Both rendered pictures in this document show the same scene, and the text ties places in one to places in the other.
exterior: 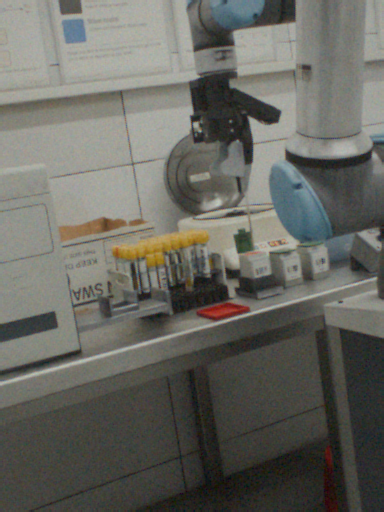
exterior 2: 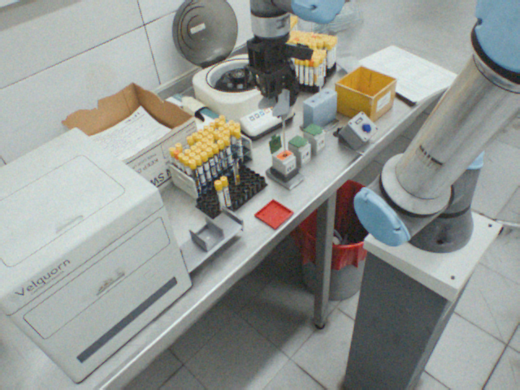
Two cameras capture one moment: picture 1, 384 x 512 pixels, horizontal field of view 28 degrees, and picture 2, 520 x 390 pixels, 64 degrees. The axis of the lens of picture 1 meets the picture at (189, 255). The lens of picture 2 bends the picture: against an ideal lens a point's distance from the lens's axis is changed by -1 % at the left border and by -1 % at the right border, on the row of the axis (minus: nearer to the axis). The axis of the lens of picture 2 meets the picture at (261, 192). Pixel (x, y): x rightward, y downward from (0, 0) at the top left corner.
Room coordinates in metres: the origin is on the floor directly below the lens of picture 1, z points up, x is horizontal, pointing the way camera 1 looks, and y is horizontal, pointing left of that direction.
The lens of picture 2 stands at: (0.63, 0.17, 1.64)
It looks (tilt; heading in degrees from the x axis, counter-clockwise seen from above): 45 degrees down; 344
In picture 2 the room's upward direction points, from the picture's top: 6 degrees counter-clockwise
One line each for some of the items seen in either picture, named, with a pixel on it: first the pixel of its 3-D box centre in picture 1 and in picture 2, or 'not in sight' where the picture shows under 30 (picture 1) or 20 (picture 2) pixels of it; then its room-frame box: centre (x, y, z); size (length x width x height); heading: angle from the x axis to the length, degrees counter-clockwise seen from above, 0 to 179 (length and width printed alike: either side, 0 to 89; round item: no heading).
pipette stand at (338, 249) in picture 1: (332, 241); (319, 111); (1.55, -0.30, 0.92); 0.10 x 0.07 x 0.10; 111
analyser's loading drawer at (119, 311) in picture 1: (106, 310); (200, 243); (1.23, 0.15, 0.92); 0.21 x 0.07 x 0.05; 116
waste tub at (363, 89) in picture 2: not in sight; (364, 95); (1.57, -0.46, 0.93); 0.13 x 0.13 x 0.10; 25
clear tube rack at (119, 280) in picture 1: (168, 278); (212, 162); (1.49, 0.05, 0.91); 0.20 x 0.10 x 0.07; 116
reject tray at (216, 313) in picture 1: (222, 311); (274, 214); (1.28, -0.04, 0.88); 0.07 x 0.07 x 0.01; 26
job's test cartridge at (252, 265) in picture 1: (255, 269); (283, 163); (1.39, -0.12, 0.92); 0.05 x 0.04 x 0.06; 24
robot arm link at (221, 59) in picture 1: (216, 62); (271, 22); (1.38, -0.10, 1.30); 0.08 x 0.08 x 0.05
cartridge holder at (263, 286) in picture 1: (257, 284); (284, 171); (1.39, -0.12, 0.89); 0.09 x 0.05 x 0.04; 24
